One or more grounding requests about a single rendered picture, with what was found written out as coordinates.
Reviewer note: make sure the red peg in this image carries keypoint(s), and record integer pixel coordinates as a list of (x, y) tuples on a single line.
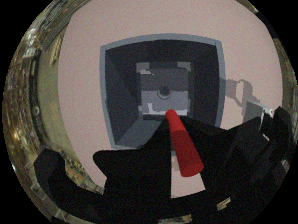
[(188, 160)]

